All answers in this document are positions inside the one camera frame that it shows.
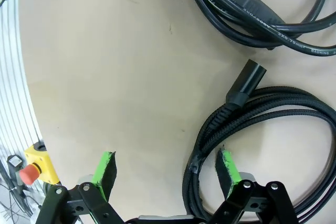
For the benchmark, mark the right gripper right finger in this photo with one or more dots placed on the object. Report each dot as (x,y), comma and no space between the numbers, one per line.
(228,167)

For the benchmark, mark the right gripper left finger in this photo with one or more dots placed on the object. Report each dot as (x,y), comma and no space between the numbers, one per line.
(103,167)

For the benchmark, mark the yellow emergency stop box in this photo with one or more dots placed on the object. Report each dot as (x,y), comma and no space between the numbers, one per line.
(42,159)

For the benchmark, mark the small black grey device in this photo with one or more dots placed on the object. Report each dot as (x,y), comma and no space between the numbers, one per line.
(14,162)

